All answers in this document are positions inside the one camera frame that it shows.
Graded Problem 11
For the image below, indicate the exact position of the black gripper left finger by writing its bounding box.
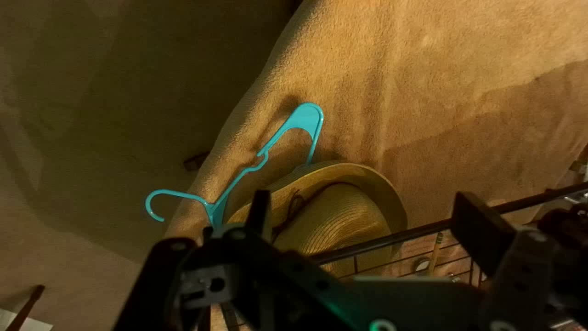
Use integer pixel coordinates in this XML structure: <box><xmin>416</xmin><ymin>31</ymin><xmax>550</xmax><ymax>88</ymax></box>
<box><xmin>117</xmin><ymin>187</ymin><xmax>370</xmax><ymax>331</ymax></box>

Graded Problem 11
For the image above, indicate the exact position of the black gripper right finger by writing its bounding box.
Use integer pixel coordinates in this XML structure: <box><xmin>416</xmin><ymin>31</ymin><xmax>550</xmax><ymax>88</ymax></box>
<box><xmin>453</xmin><ymin>191</ymin><xmax>556</xmax><ymax>331</ymax></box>

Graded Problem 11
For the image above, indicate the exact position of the black metal shelf rack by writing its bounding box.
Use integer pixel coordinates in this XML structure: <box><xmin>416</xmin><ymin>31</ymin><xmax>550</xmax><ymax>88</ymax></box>
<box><xmin>306</xmin><ymin>180</ymin><xmax>588</xmax><ymax>292</ymax></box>

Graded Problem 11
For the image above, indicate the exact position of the blue plastic hanger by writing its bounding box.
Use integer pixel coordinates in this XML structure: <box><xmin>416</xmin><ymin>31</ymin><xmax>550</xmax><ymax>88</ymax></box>
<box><xmin>144</xmin><ymin>101</ymin><xmax>328</xmax><ymax>233</ymax></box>

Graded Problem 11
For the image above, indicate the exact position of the tan tablecloth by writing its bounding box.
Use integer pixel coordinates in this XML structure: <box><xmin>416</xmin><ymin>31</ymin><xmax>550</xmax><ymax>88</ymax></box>
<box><xmin>163</xmin><ymin>0</ymin><xmax>588</xmax><ymax>283</ymax></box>

